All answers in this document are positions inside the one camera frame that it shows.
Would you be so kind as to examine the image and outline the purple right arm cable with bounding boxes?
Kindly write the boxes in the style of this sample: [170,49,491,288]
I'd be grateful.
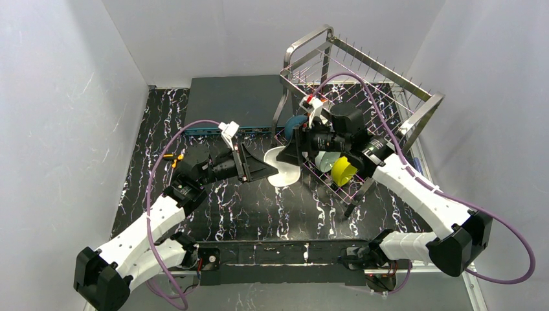
[311,72,536,296]

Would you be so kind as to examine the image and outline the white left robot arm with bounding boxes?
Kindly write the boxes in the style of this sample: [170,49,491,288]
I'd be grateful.
[73,144,278,310]

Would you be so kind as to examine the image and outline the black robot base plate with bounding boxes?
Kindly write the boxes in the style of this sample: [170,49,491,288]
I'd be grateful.
[156,238,398,288]

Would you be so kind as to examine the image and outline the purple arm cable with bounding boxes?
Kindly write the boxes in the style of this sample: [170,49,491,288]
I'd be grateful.
[144,119,226,311]
[311,72,536,296]

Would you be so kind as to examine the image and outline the white square bowl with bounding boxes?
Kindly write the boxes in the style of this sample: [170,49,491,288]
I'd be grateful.
[263,146,301,187]

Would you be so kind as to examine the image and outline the pale green celadon bowl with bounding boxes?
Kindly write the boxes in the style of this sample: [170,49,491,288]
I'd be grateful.
[314,151,341,173]

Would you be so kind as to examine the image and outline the dark teal network switch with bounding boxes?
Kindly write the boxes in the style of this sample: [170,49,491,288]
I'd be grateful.
[184,75,283,135]

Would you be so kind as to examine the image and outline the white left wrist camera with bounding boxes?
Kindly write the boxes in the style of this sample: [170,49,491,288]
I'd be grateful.
[218,121,240,150]

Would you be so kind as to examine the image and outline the yellow bowl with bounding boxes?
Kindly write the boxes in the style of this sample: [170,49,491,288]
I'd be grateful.
[331,156,358,187]

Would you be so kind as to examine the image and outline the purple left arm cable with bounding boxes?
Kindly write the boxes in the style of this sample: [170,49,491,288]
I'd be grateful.
[144,119,226,311]

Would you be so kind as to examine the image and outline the stainless steel dish rack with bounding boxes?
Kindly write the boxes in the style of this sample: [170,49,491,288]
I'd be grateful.
[265,25,448,222]

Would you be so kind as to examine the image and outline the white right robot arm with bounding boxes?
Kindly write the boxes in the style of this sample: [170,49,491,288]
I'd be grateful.
[275,102,493,277]

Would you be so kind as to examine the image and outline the orange black small tool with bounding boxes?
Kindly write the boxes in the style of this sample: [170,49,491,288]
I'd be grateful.
[162,154,184,168]

